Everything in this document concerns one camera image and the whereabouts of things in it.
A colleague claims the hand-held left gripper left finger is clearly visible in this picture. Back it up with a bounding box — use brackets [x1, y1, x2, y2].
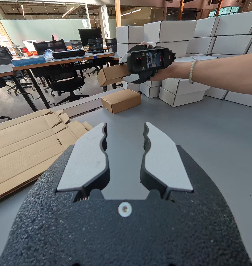
[56, 122, 111, 197]

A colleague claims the pale bead bracelet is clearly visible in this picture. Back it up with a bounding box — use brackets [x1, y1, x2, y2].
[189, 59, 199, 84]

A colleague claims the black monitor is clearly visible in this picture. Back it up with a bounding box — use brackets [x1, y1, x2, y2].
[78, 28, 102, 47]

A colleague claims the brown cardboard box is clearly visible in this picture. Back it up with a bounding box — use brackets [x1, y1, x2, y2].
[100, 89, 142, 114]
[96, 63, 130, 86]

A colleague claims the grey desk with wooden edge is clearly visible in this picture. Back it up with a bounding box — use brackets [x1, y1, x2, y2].
[12, 52, 116, 112]
[0, 64, 38, 112]

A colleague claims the black office chair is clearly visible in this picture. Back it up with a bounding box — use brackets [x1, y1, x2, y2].
[33, 39, 90, 106]
[0, 47, 35, 96]

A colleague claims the black long case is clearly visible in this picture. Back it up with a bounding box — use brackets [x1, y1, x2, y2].
[51, 49, 86, 59]

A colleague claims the person's right forearm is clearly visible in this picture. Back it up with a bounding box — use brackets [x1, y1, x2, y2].
[190, 52, 252, 95]

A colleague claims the person's right hand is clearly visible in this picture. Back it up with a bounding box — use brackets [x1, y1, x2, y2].
[139, 41, 191, 82]

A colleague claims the stack of white cardboard boxes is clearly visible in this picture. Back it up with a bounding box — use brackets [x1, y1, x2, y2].
[116, 10, 252, 108]

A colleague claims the blue flat box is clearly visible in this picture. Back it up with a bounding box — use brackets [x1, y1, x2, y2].
[11, 56, 46, 67]

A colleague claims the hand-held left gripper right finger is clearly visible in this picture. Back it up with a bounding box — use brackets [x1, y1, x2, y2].
[140, 122, 194, 199]

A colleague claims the stack of flat cardboard sheets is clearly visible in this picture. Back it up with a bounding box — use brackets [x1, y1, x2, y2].
[0, 109, 93, 203]

